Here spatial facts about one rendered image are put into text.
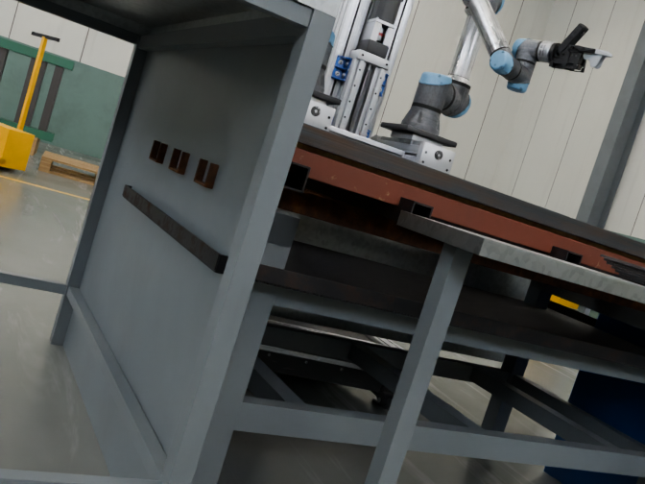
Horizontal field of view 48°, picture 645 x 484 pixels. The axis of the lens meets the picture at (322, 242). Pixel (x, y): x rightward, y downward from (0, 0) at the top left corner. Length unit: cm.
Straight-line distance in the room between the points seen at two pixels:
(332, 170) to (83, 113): 1042
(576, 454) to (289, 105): 132
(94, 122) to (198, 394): 1063
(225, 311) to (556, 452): 113
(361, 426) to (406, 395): 29
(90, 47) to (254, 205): 1065
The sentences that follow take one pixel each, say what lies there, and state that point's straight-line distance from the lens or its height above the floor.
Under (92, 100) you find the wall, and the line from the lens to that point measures 1176.
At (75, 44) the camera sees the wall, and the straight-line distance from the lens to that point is 1176.
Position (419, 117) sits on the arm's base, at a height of 108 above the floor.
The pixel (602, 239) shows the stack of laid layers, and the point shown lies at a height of 83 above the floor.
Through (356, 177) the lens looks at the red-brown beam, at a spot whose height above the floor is 78.
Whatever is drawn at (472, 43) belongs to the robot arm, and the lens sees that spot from 297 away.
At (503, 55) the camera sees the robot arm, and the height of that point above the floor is 136.
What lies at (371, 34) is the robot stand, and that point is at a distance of 280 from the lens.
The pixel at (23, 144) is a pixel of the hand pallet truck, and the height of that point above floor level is 26.
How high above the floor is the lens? 76
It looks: 5 degrees down
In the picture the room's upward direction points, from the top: 18 degrees clockwise
